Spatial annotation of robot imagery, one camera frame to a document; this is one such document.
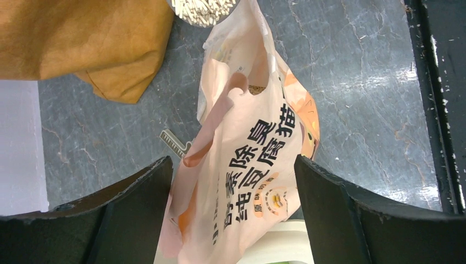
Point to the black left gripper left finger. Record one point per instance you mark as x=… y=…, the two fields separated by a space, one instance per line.
x=118 y=224

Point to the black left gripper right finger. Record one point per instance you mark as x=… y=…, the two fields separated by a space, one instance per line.
x=347 y=223

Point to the pink cat litter bag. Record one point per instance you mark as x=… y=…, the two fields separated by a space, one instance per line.
x=237 y=180

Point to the clear plastic scoop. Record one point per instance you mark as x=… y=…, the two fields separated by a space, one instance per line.
x=203 y=13

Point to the orange paper bag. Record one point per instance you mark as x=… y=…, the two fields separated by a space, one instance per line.
x=116 y=46

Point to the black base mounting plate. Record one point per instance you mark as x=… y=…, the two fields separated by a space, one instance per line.
x=437 y=31

